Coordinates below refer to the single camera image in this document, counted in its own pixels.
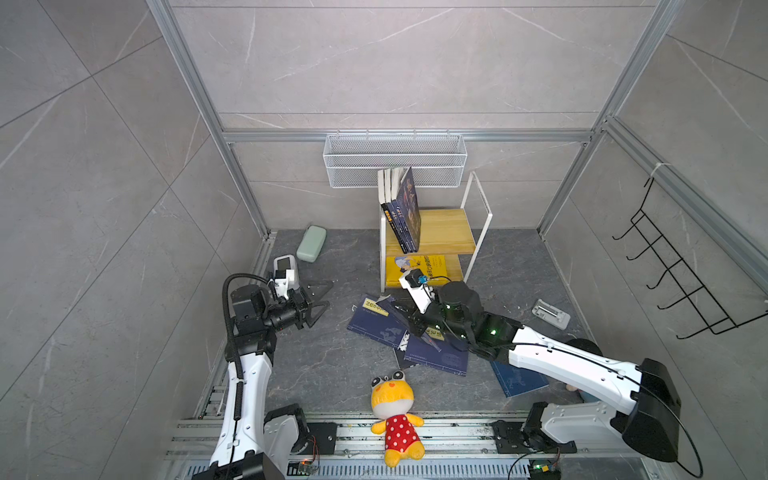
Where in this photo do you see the black upright book on shelf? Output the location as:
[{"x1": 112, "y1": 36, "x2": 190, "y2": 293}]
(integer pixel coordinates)
[{"x1": 377, "y1": 169, "x2": 407, "y2": 253}]

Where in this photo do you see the white metal phone stand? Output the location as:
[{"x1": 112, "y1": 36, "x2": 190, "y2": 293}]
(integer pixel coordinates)
[{"x1": 532, "y1": 299, "x2": 571, "y2": 330}]

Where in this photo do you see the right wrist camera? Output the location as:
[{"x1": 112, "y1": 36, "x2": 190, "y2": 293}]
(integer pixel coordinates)
[{"x1": 399, "y1": 269, "x2": 433, "y2": 314}]

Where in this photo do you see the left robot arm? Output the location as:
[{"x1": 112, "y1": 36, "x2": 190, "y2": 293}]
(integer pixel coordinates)
[{"x1": 193, "y1": 273, "x2": 333, "y2": 479}]

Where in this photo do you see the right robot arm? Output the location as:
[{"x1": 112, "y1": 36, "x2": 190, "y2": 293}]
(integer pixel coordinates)
[{"x1": 399, "y1": 272, "x2": 690, "y2": 463}]

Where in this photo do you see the white wooden two-tier shelf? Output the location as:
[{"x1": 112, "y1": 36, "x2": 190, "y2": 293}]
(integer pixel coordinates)
[{"x1": 379, "y1": 171, "x2": 493, "y2": 292}]

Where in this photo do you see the navy book with yellow label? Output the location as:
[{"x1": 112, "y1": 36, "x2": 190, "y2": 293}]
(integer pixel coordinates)
[{"x1": 347, "y1": 295, "x2": 407, "y2": 348}]

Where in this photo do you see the dark book at pile bottom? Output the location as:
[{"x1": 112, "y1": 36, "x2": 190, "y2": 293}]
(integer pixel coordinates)
[{"x1": 394, "y1": 332, "x2": 416, "y2": 370}]

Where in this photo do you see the yellow cartoon book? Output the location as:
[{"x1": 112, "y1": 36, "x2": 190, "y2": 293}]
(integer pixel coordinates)
[{"x1": 385, "y1": 255, "x2": 463, "y2": 288}]

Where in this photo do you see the blue book under portrait book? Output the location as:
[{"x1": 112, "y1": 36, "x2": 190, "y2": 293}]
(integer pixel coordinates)
[{"x1": 490, "y1": 362, "x2": 549, "y2": 398}]

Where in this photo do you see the white wire mesh basket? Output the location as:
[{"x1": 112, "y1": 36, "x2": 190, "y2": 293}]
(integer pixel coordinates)
[{"x1": 323, "y1": 133, "x2": 468, "y2": 189}]

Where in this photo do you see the black-haired doll plush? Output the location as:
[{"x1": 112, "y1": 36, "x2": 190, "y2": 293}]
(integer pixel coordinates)
[{"x1": 566, "y1": 338, "x2": 602, "y2": 403}]

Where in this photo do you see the mint green case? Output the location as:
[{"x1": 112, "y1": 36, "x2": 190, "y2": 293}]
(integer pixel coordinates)
[{"x1": 296, "y1": 225, "x2": 327, "y2": 263}]

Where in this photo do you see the black wire hook rack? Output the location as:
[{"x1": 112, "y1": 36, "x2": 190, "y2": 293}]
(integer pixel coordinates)
[{"x1": 611, "y1": 178, "x2": 767, "y2": 340}]

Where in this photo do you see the white digital clock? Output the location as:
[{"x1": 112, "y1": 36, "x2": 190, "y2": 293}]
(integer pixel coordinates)
[{"x1": 273, "y1": 254, "x2": 298, "y2": 276}]

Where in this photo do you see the yellow frog plush toy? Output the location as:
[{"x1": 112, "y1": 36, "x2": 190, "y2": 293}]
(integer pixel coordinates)
[{"x1": 371, "y1": 370, "x2": 425, "y2": 469}]

